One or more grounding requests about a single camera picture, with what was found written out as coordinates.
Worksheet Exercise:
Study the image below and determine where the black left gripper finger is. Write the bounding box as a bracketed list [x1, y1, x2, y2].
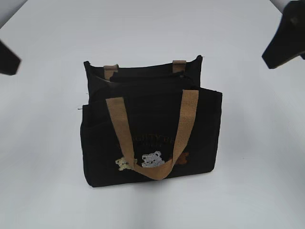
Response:
[0, 41, 21, 75]

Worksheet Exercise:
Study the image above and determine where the black canvas tote bag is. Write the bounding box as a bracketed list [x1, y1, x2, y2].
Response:
[80, 56, 223, 187]

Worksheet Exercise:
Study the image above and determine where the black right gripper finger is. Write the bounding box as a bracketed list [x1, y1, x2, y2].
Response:
[262, 0, 305, 69]

